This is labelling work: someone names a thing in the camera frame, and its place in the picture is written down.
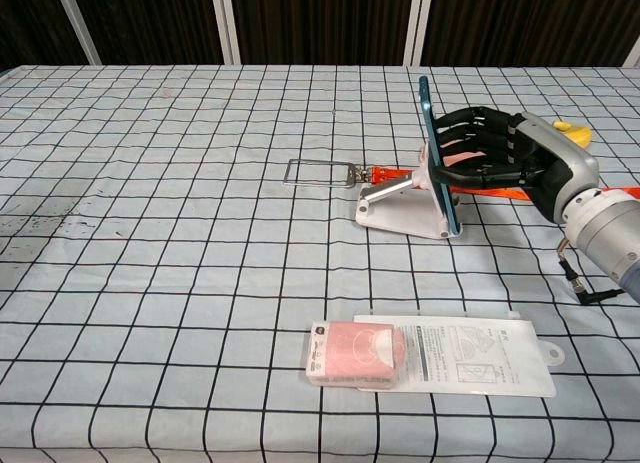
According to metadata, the white plastic package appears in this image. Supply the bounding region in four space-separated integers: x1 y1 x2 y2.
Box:
353 312 565 399

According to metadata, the white plastic bracket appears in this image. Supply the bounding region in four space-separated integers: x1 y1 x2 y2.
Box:
354 145 464 240

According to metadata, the yellow banana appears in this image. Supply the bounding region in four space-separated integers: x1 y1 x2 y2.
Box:
552 120 592 147

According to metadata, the white partition frame post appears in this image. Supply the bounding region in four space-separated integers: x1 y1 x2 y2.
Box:
402 0 434 67
209 0 242 67
624 0 640 68
52 0 104 67

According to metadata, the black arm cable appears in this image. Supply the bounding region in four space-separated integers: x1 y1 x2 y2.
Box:
556 236 626 307

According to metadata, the checked light blue tablecloth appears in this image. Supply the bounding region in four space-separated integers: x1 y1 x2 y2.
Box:
0 64 640 463

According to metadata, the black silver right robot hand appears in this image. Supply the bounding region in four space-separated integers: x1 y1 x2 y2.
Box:
428 106 600 223

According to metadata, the black smartphone with blue frame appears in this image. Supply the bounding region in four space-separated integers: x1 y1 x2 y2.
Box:
417 75 462 238

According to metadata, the orange lanyard strap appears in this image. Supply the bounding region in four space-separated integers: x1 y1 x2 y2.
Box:
349 166 640 203

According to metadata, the pink flat case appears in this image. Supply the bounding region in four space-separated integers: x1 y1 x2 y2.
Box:
439 136 481 167

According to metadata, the pink tissue pack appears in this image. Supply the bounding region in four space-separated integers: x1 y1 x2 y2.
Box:
305 320 407 388

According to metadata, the clear badge holder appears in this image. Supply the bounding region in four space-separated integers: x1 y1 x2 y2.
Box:
282 158 356 188

